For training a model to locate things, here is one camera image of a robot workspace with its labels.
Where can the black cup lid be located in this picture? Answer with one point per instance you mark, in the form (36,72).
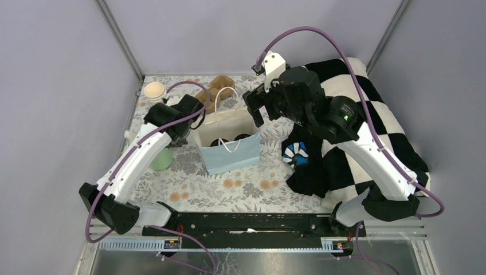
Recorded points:
(241,136)
(218,142)

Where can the light blue paper bag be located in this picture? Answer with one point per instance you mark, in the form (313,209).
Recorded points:
(233,155)

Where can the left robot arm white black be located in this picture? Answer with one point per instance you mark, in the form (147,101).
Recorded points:
(108,200)

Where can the brown cardboard cup carrier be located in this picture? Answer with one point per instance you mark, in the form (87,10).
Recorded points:
(220,88)

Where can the floral table mat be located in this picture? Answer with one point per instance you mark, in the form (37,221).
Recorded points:
(186,185)

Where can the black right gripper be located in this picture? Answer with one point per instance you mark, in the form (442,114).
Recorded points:
(257,97)

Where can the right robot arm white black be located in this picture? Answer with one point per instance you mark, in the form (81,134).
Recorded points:
(298,95)

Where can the stack of white paper cups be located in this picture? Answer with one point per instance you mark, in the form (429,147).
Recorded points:
(154,92)

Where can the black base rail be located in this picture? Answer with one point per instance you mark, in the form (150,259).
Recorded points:
(259,230)

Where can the green cup holder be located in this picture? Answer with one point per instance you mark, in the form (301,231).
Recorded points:
(163,160)

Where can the black white checkered blanket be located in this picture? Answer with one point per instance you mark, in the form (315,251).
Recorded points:
(330,173)

